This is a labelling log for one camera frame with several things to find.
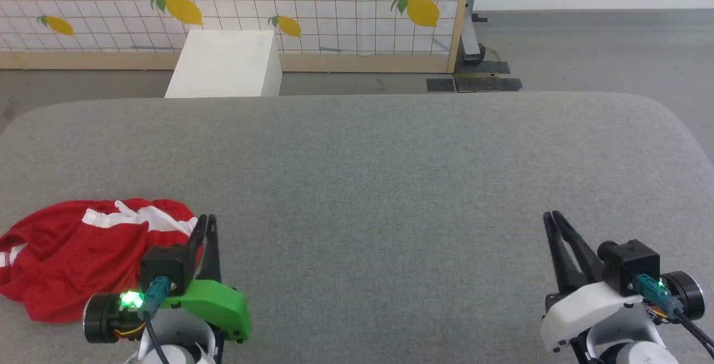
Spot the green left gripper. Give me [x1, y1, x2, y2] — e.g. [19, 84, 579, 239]
[161, 213, 252, 343]

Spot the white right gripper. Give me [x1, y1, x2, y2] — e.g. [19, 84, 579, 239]
[539, 211, 643, 353]

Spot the red white-trimmed garment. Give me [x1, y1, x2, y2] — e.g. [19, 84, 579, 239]
[0, 198, 204, 323]

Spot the white box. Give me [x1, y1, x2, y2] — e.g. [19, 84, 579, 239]
[164, 30, 283, 99]

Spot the grey metal panel stand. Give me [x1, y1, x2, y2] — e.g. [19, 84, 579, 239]
[455, 0, 488, 66]

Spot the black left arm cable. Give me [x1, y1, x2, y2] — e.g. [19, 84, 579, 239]
[138, 276, 171, 364]

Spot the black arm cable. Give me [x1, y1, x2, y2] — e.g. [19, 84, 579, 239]
[138, 276, 171, 364]
[635, 274, 714, 356]

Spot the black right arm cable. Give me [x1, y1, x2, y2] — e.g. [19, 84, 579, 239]
[635, 274, 714, 356]

